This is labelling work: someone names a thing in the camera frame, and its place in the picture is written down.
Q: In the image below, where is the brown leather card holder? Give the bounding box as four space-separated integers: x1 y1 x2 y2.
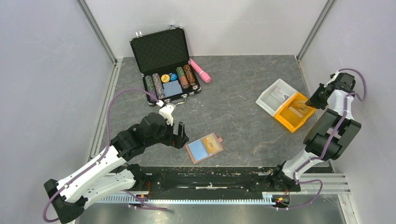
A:
185 133 224 164

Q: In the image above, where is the orange VIP credit card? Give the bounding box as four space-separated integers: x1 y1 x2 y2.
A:
202 135 221 154

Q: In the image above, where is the gold credit card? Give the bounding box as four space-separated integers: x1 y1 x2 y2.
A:
289 99 312 118

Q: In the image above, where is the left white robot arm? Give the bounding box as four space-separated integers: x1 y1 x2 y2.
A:
42 112 189 224

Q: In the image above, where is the card in white bin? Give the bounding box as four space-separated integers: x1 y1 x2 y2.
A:
270 87 290 104

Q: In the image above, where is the blue playing card deck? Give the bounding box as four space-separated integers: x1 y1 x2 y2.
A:
163 80 183 98

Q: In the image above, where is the yellow plastic bin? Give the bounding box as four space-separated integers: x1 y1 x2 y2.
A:
274 92 316 133

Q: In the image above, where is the white plastic bin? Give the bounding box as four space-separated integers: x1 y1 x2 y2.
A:
255 78 298 117

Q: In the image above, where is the grey poker chip row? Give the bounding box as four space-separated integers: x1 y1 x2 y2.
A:
152 73 165 99

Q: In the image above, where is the yellow dealer chip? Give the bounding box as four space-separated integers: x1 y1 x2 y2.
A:
161 74 171 83

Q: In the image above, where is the green poker chip row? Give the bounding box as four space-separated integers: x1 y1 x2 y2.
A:
145 75 156 94

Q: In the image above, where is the blue dealer chip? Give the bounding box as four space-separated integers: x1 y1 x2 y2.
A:
169 73 177 82

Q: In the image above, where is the pink cylindrical flashlight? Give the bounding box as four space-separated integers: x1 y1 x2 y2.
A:
190 58 211 83

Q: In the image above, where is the red green chip row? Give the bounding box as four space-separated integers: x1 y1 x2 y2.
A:
176 67 189 89

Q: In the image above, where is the orange black chip row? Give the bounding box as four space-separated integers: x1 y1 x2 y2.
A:
183 64 198 90

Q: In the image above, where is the black poker chip case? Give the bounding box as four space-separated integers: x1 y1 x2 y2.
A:
129 26 202 106

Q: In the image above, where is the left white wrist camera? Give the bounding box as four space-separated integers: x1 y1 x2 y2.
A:
156 100 176 126

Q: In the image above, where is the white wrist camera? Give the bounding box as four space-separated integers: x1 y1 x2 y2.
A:
324 70 340 88
156 100 176 126

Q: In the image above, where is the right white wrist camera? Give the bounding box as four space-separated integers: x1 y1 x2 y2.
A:
324 70 340 88

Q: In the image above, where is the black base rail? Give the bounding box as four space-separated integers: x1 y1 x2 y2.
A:
140 166 301 200

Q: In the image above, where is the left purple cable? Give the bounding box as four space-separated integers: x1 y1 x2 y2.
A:
42 88 162 223

